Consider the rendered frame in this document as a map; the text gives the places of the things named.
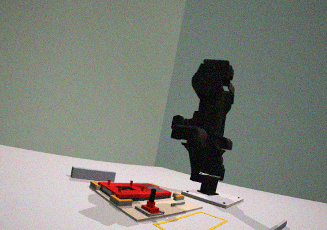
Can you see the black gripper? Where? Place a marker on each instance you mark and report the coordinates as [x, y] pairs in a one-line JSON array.
[[205, 140]]

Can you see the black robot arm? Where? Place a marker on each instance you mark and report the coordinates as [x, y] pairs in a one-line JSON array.
[[208, 84]]

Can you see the black and white wheel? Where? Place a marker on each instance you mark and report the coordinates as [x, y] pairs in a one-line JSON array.
[[202, 178]]

